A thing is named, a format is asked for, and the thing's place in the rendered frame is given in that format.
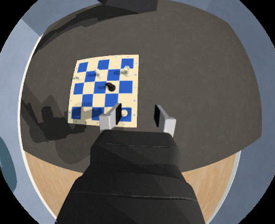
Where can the white pawn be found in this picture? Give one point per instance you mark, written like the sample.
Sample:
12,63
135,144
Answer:
79,76
124,113

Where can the white rook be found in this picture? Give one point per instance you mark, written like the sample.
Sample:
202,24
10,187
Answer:
127,72

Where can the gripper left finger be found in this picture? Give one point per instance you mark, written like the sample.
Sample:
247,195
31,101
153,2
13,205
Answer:
111,118

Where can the white bishop chess piece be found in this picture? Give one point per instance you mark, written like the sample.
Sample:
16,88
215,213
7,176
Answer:
99,74

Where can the blue and cream chessboard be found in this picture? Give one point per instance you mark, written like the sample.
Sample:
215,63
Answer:
90,97

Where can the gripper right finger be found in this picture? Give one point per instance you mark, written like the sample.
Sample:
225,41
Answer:
165,123

